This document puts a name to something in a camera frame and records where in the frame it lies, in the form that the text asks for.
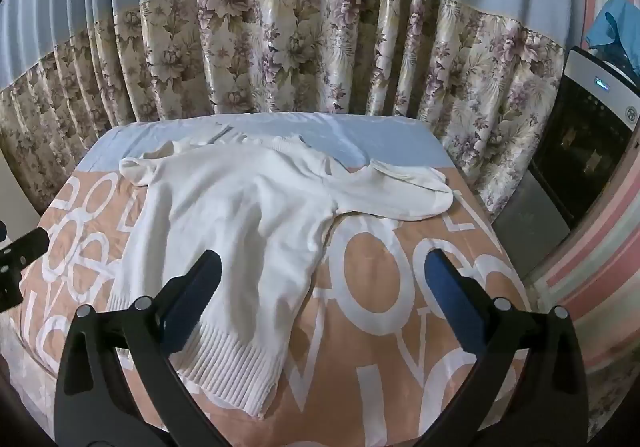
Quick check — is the peach printed bed sheet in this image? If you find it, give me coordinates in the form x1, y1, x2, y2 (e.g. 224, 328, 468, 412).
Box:
0, 113, 533, 447

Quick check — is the blue cloth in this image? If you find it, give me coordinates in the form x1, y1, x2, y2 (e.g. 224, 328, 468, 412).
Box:
585, 0, 640, 78

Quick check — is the blue floral curtain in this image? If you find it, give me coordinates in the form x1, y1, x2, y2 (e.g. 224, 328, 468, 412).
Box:
0, 0, 583, 222

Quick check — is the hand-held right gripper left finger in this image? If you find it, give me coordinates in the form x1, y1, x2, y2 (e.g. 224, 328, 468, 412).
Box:
54, 249, 223, 447

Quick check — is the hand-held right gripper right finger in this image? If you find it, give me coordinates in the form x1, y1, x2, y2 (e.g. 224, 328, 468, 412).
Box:
424, 248, 588, 447

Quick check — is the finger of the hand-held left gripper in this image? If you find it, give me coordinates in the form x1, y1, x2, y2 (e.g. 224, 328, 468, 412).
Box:
0, 222, 51, 313

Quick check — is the white knit sweater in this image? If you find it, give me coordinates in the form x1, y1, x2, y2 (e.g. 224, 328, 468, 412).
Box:
107, 136, 455, 420

